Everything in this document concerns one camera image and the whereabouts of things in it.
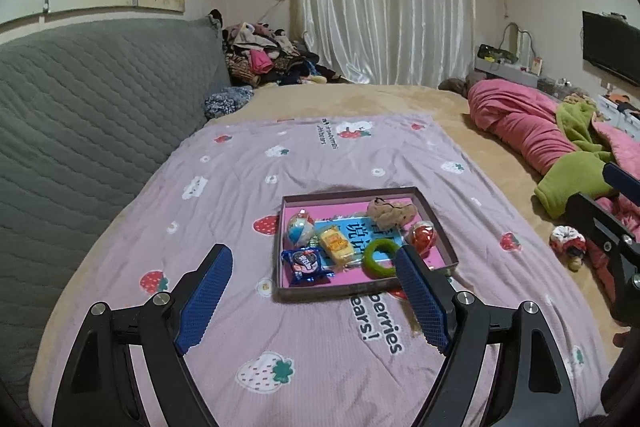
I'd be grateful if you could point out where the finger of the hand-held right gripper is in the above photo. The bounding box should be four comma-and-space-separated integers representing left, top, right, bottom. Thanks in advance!
565, 192, 640, 328
601, 163, 640, 200

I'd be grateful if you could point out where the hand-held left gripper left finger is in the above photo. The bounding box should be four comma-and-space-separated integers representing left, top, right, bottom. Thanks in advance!
51, 243, 234, 427

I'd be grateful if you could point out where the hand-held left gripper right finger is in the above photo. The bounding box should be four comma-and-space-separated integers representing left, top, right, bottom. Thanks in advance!
395, 244, 580, 427

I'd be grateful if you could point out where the red strawberry toy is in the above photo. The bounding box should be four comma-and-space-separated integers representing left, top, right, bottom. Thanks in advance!
406, 220, 439, 256

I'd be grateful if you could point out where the green hair scrunchie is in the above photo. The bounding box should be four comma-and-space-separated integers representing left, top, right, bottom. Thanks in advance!
362, 239, 403, 279

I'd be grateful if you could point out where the yellow cake packet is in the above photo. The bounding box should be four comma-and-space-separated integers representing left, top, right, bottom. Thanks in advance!
318, 227, 362, 269

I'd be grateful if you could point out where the dark cardboard box tray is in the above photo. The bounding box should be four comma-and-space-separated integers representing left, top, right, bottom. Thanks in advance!
272, 187, 459, 304

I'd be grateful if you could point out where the blue cookie packet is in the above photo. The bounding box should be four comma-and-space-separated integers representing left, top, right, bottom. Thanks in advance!
281, 247, 335, 286

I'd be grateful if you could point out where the red and white plush toy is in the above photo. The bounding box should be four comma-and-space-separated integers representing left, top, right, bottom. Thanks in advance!
550, 224, 588, 270

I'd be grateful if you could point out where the green fleece blanket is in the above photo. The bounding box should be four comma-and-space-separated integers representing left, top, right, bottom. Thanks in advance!
534, 99, 626, 220

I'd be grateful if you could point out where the beige plush toy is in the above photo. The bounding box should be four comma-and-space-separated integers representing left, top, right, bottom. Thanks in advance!
366, 197, 418, 230

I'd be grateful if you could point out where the pink and blue book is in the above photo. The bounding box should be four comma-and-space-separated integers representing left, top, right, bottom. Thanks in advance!
282, 202, 441, 288

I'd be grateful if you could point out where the blue foil egg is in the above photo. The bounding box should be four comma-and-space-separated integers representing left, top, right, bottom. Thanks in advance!
285, 209, 317, 244

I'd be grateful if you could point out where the pink quilt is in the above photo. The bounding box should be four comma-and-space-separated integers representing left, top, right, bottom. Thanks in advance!
467, 79, 640, 303

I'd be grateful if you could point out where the black flat television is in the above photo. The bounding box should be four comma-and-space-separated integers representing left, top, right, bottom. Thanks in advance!
581, 10, 640, 88

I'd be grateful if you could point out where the cluttered white desk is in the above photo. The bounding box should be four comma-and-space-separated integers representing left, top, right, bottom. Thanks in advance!
475, 57, 640, 128

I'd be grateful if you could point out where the white bent pipe rack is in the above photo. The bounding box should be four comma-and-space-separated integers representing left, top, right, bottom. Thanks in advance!
502, 22, 536, 62

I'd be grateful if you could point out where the pink strawberry printed blanket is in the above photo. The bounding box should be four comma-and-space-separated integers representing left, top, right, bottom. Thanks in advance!
30, 112, 613, 427

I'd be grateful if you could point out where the black bag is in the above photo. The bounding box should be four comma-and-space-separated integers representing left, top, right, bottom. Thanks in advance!
477, 43, 518, 62

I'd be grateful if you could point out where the grey brown cloth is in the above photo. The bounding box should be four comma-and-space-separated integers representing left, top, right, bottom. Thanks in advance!
439, 77, 473, 95

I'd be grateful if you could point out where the blue patterned cloth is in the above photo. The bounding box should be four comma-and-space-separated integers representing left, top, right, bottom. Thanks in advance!
204, 86, 255, 120

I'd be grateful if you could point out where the grey quilted headboard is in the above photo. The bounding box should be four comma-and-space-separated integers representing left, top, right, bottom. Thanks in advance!
0, 14, 232, 383

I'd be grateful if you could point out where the pile of clothes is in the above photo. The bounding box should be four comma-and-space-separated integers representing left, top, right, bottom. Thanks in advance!
217, 9, 351, 88

